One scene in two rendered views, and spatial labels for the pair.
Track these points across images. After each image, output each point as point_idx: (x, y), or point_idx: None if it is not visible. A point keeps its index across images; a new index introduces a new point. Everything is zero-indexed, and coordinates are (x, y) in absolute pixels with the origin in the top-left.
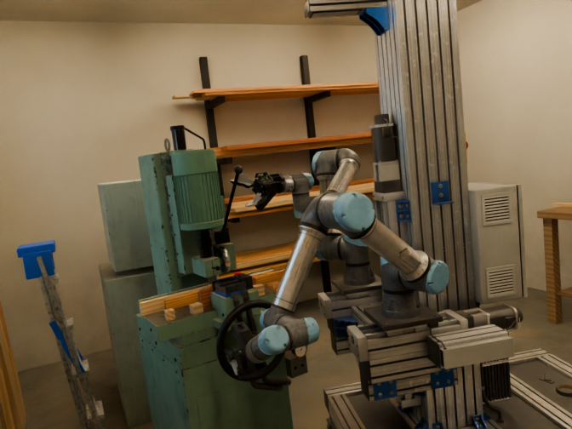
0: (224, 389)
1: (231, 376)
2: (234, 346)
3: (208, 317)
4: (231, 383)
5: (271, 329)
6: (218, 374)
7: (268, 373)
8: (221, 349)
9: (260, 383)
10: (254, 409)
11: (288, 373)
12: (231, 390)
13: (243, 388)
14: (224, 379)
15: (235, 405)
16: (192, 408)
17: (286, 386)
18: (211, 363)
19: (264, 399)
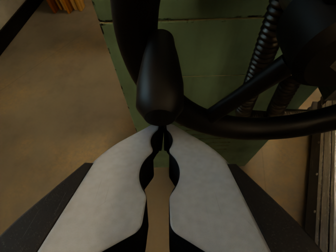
0: (191, 77)
1: (175, 121)
2: (245, 1)
3: None
4: (209, 72)
5: None
6: (185, 52)
7: (292, 137)
8: (132, 37)
9: (258, 116)
10: (233, 111)
11: (325, 88)
12: (205, 82)
13: (226, 85)
14: (196, 62)
15: (204, 100)
16: (130, 86)
17: (303, 99)
18: (173, 26)
19: (254, 105)
